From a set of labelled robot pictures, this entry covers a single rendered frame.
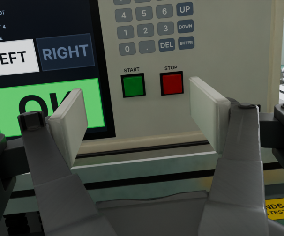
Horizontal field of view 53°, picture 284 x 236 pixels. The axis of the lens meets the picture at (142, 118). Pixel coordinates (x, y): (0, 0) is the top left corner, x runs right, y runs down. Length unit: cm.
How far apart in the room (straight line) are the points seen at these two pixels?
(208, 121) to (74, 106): 8
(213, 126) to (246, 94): 15
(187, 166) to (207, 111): 13
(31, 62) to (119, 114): 10
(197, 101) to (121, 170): 12
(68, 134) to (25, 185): 15
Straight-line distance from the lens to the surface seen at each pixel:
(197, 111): 19
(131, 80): 27
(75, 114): 18
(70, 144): 16
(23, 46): 29
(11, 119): 31
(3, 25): 30
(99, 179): 29
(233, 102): 17
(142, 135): 30
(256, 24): 30
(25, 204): 32
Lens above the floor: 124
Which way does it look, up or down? 18 degrees down
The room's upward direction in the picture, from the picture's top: 6 degrees counter-clockwise
